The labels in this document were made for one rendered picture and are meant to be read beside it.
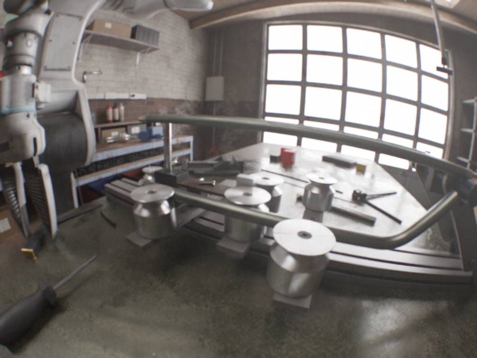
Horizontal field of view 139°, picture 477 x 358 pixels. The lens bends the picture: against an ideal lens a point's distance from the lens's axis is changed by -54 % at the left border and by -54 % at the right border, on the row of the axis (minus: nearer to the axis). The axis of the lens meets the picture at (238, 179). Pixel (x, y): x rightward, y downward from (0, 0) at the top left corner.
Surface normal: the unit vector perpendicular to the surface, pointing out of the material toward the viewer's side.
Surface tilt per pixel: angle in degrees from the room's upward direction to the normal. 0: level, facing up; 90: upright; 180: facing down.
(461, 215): 90
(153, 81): 90
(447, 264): 0
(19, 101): 90
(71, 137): 80
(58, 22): 101
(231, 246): 0
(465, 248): 90
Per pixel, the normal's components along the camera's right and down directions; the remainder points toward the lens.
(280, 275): -0.71, 0.18
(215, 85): -0.42, 0.26
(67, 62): 0.91, 0.33
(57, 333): 0.05, -0.95
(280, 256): -0.55, -0.66
